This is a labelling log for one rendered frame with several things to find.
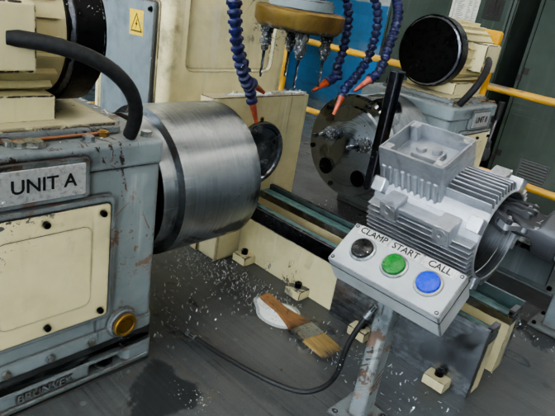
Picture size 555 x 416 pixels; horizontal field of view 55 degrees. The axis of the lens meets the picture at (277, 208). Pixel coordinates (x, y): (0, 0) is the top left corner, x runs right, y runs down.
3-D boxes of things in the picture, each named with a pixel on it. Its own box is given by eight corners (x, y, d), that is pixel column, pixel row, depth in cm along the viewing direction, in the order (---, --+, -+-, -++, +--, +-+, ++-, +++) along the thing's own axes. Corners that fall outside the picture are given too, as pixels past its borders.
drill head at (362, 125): (280, 182, 136) (296, 83, 127) (370, 163, 165) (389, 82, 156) (358, 219, 121) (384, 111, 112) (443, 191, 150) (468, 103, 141)
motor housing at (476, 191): (367, 257, 101) (362, 176, 89) (425, 205, 110) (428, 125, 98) (463, 309, 88) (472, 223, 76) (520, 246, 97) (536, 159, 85)
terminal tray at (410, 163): (378, 182, 93) (377, 147, 89) (415, 153, 98) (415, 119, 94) (438, 207, 86) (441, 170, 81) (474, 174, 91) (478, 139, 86)
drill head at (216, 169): (9, 238, 89) (3, 89, 80) (186, 201, 115) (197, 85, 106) (83, 311, 74) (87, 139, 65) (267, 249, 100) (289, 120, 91)
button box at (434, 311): (334, 276, 76) (325, 256, 72) (362, 241, 79) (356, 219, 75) (441, 338, 66) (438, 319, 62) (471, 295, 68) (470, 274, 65)
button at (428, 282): (411, 290, 67) (410, 283, 66) (424, 273, 68) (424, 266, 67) (433, 302, 65) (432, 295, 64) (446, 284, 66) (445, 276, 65)
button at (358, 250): (348, 257, 73) (345, 249, 72) (361, 241, 74) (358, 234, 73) (366, 267, 71) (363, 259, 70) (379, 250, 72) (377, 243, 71)
